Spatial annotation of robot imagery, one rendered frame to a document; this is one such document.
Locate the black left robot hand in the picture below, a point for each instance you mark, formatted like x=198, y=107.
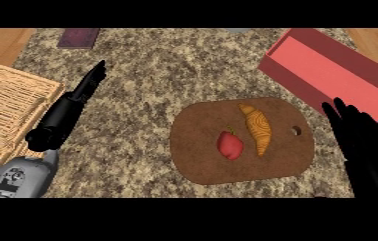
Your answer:
x=63, y=113

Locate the orange croissant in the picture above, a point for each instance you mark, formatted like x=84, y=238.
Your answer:
x=258, y=128

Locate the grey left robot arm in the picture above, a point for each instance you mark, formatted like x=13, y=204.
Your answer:
x=27, y=176

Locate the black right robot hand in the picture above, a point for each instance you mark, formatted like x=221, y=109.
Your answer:
x=356, y=141

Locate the red cardboard box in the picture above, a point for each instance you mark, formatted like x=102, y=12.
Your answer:
x=322, y=71

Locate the dark purple flat block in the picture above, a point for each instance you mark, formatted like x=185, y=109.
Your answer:
x=77, y=37

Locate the red bell pepper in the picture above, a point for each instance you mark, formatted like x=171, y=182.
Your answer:
x=229, y=145

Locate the brown wooden cutting board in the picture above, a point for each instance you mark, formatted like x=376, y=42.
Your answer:
x=242, y=140

